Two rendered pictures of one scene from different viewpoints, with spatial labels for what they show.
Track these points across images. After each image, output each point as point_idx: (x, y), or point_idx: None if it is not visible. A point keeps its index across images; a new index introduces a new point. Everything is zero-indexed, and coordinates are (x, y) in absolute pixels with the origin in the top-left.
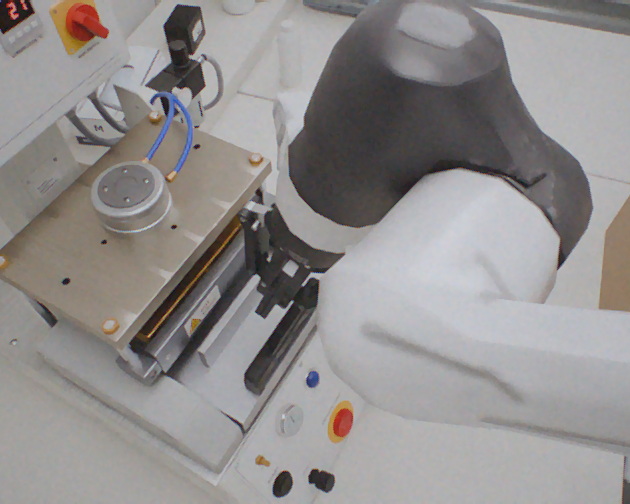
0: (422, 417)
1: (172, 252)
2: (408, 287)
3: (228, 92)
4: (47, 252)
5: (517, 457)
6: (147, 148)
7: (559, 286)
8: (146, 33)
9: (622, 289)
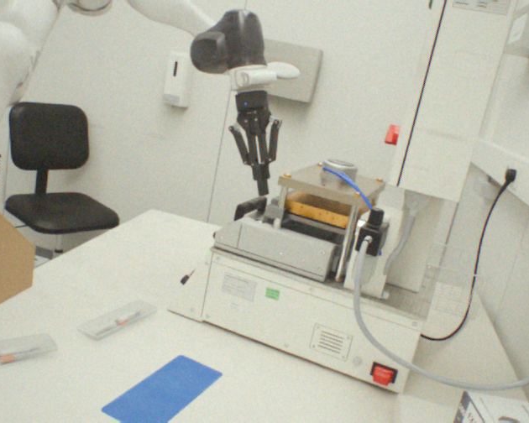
0: None
1: (310, 169)
2: None
3: None
4: (364, 179)
5: (107, 271)
6: (350, 189)
7: (18, 318)
8: None
9: (9, 257)
